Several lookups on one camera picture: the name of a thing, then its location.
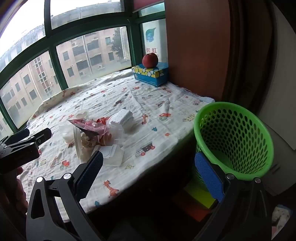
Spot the blue spotted tissue box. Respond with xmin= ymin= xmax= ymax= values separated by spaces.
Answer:
xmin=131 ymin=62 xmax=169 ymax=87

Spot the green plastic mesh basket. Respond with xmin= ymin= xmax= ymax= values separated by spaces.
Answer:
xmin=193 ymin=102 xmax=274 ymax=197

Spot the clear round labelled container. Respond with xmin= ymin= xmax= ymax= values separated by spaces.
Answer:
xmin=73 ymin=130 xmax=85 ymax=161

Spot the yellow box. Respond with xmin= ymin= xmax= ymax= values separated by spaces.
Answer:
xmin=184 ymin=181 xmax=216 ymax=210

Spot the orange box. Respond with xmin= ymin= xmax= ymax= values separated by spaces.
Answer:
xmin=171 ymin=192 xmax=213 ymax=223

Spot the clear heart-shaped plastic cup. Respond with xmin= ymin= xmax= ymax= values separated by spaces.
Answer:
xmin=75 ymin=110 xmax=90 ymax=120

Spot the red apple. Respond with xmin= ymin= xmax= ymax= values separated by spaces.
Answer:
xmin=142 ymin=53 xmax=159 ymax=69

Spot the person's left hand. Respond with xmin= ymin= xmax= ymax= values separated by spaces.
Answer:
xmin=0 ymin=166 xmax=29 ymax=218

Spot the dark pink foil wrapper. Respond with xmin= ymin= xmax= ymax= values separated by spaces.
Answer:
xmin=68 ymin=119 xmax=109 ymax=142

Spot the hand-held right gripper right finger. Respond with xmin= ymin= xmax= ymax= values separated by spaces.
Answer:
xmin=192 ymin=152 xmax=272 ymax=241

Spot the clear rectangular plastic box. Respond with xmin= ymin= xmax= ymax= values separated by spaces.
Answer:
xmin=91 ymin=144 xmax=123 ymax=167

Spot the brown wooden cabinet panel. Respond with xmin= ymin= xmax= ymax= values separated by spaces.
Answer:
xmin=165 ymin=0 xmax=232 ymax=102

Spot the white window poster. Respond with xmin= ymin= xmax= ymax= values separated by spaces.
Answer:
xmin=142 ymin=20 xmax=167 ymax=63

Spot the green window frame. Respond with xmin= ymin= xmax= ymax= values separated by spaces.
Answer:
xmin=0 ymin=0 xmax=167 ymax=137

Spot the white paper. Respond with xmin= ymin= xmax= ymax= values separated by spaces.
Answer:
xmin=81 ymin=136 xmax=96 ymax=150

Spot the white foam block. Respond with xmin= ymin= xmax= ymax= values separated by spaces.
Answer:
xmin=109 ymin=109 xmax=134 ymax=133

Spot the printed cartoon blanket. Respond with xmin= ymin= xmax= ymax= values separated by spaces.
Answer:
xmin=17 ymin=70 xmax=215 ymax=224

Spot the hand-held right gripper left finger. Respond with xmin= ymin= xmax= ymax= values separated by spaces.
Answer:
xmin=26 ymin=150 xmax=109 ymax=241

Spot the printed cloth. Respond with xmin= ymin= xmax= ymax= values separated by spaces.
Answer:
xmin=272 ymin=205 xmax=290 ymax=232

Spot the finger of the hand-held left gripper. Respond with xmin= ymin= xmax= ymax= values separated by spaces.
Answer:
xmin=0 ymin=128 xmax=30 ymax=145
xmin=5 ymin=128 xmax=52 ymax=149

